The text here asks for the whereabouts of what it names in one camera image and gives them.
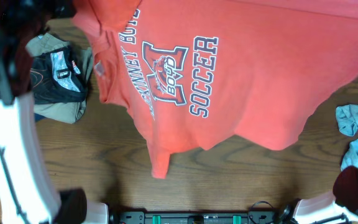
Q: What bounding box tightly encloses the red orange soccer t-shirt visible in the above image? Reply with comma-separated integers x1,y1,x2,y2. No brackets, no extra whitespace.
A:
73,0,358,179

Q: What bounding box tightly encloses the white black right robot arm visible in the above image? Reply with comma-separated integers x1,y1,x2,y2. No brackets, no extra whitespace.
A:
292,166,358,223

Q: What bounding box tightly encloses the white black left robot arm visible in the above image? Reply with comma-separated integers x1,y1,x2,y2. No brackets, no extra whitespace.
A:
0,1,110,224

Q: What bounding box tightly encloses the khaki folded garment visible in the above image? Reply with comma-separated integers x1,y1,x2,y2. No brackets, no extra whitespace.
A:
26,34,94,124

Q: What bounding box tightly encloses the black folded graphic shirt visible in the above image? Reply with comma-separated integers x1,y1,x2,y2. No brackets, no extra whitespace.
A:
30,46,88,105

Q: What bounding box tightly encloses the navy folded garment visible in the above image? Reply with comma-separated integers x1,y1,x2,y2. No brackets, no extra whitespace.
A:
34,113,45,122

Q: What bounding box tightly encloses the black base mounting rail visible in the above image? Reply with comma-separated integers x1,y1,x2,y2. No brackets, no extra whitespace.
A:
108,210,290,224

